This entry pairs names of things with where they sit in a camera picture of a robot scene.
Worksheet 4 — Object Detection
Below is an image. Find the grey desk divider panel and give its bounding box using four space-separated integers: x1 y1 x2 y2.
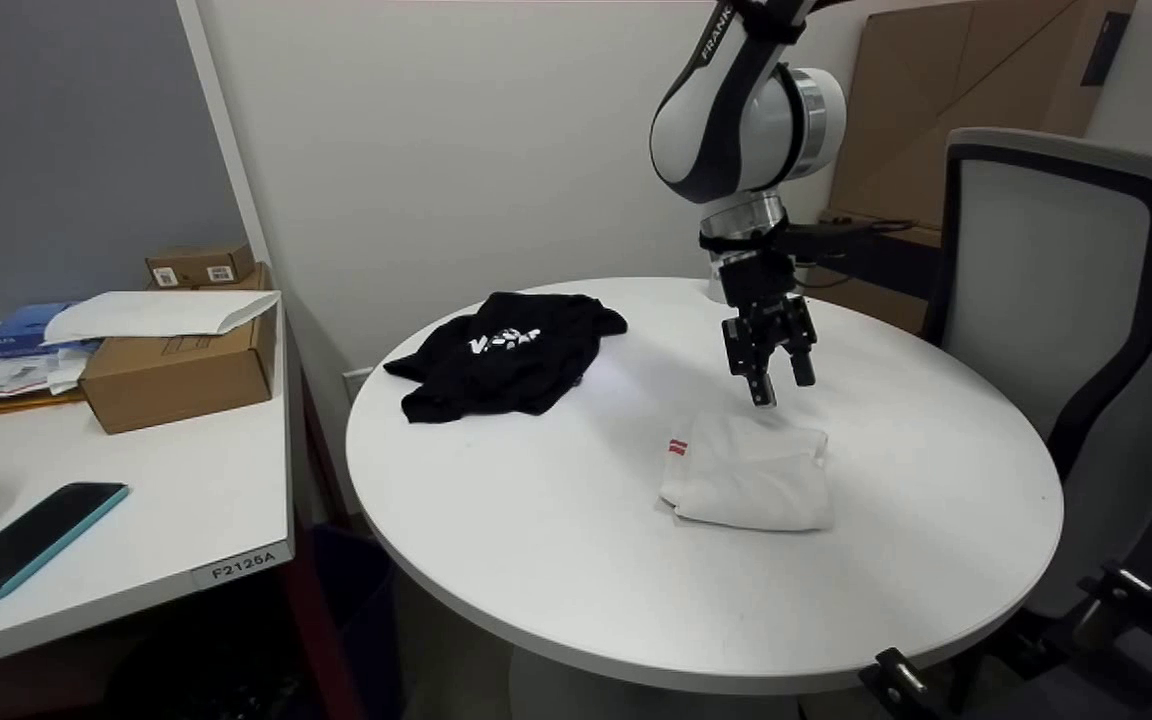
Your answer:
0 0 271 333

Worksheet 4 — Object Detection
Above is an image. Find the blue object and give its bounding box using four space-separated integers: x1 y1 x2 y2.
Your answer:
0 301 73 365

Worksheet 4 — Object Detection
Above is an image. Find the teal smartphone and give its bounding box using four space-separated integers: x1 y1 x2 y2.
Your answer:
0 474 134 608

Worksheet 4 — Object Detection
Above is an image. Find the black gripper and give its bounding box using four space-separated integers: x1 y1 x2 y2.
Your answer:
700 225 821 406

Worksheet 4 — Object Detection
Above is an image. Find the grey mesh office chair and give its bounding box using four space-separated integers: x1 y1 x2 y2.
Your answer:
920 124 1152 630

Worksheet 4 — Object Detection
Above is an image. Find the large brown cardboard box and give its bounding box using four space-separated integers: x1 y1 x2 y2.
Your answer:
800 0 1140 335

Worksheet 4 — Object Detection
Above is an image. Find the black printed t-shirt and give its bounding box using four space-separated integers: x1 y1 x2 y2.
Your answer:
379 289 632 428

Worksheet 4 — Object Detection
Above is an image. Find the white envelope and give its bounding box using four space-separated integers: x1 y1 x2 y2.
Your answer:
35 289 278 351

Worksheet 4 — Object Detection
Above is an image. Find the white office desk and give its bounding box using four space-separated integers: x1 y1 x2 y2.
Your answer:
0 294 301 682

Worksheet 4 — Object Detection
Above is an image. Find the flat brown cardboard box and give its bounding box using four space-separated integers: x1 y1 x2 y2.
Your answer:
77 308 278 434

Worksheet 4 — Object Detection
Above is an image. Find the white towel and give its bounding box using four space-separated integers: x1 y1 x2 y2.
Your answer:
648 394 834 537

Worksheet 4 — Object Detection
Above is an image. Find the small cardboard box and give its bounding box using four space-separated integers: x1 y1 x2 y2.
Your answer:
138 238 271 294

